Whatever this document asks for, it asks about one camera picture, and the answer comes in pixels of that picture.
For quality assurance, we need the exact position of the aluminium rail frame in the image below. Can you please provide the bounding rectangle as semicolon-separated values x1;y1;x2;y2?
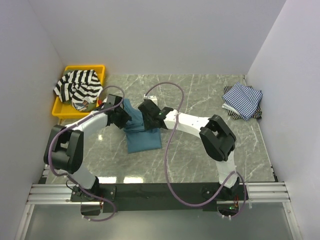
26;182;291;205

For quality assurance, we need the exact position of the black white striped top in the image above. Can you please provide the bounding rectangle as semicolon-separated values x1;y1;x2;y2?
52;69;104;106

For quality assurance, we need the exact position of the blue white striped folded top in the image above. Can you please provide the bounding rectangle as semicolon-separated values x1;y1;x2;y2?
222;82;263;121

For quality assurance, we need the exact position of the yellow plastic bin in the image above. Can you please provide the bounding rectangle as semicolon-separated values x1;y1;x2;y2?
51;64;107;119

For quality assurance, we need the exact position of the teal tank top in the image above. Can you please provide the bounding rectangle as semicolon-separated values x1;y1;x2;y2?
123;98;162;154

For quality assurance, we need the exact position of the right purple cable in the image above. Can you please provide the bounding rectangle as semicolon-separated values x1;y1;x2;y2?
144;81;249;221

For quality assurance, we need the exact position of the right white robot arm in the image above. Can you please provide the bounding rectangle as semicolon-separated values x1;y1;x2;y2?
138;99;239;200

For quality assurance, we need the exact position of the black base beam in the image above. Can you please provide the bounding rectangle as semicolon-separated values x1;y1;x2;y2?
69;181;251;215

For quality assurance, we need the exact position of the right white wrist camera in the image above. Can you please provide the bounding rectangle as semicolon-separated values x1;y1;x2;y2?
143;94;158;105

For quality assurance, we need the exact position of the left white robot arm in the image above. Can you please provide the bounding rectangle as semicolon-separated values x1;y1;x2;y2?
43;94;131;201

